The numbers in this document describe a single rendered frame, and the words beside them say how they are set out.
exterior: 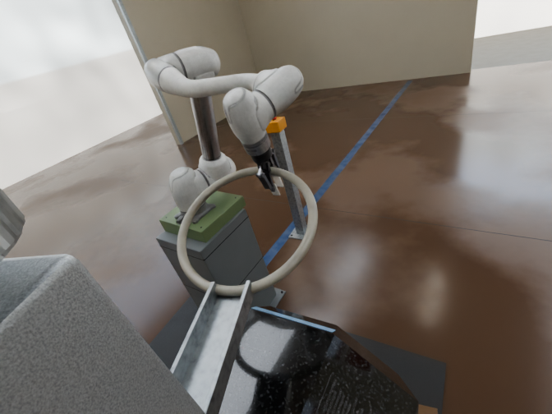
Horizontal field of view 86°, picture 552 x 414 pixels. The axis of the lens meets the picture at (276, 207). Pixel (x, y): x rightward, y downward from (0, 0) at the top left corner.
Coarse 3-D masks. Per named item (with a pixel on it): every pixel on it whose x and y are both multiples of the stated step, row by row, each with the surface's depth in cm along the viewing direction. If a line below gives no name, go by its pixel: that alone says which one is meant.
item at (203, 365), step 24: (216, 312) 81; (240, 312) 74; (192, 336) 72; (216, 336) 74; (240, 336) 72; (192, 360) 70; (216, 360) 69; (192, 384) 65; (216, 384) 60; (216, 408) 59
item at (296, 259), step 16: (240, 176) 111; (288, 176) 102; (208, 192) 110; (304, 192) 96; (192, 208) 107; (304, 240) 86; (304, 256) 84; (192, 272) 91; (288, 272) 82; (224, 288) 84; (240, 288) 83; (256, 288) 82
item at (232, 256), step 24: (240, 216) 174; (168, 240) 169; (192, 240) 163; (216, 240) 161; (240, 240) 177; (192, 264) 167; (216, 264) 163; (240, 264) 180; (264, 264) 202; (192, 288) 191
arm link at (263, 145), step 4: (264, 136) 93; (268, 136) 96; (260, 140) 92; (264, 140) 94; (268, 140) 96; (256, 144) 93; (260, 144) 93; (264, 144) 94; (268, 144) 96; (244, 148) 97; (248, 148) 94; (252, 148) 94; (256, 148) 94; (260, 148) 94; (264, 148) 95; (268, 148) 96; (248, 152) 97; (252, 152) 96; (256, 152) 95; (260, 152) 95; (264, 152) 96
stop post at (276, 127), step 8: (272, 120) 217; (280, 120) 213; (272, 128) 215; (280, 128) 214; (272, 136) 222; (280, 136) 219; (280, 144) 222; (280, 152) 227; (288, 152) 231; (280, 160) 232; (288, 160) 232; (288, 168) 234; (288, 184) 242; (288, 192) 247; (296, 192) 248; (288, 200) 253; (296, 200) 249; (296, 208) 254; (296, 216) 260; (304, 216) 265; (296, 224) 266; (304, 224) 267; (296, 232) 274; (304, 232) 268
